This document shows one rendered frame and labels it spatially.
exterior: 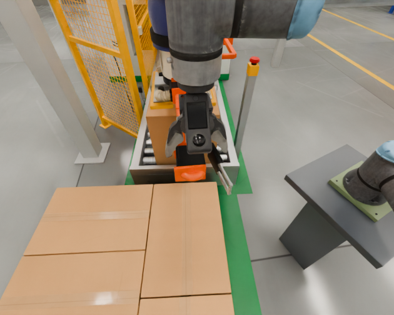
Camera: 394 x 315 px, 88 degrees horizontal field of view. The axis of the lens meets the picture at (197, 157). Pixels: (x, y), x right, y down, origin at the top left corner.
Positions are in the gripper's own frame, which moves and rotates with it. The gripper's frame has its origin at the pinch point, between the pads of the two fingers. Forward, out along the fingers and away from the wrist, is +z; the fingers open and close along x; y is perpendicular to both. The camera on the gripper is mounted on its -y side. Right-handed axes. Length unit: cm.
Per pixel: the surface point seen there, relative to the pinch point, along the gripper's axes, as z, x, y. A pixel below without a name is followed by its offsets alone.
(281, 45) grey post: 85, -176, 320
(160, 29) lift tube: -15, 8, 50
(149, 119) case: 29, 20, 57
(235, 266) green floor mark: 122, -28, 3
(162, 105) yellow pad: 11.4, 10.7, 42.1
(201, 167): -2.1, -0.4, -5.2
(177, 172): -1.2, 5.1, -5.2
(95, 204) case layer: 67, 56, 31
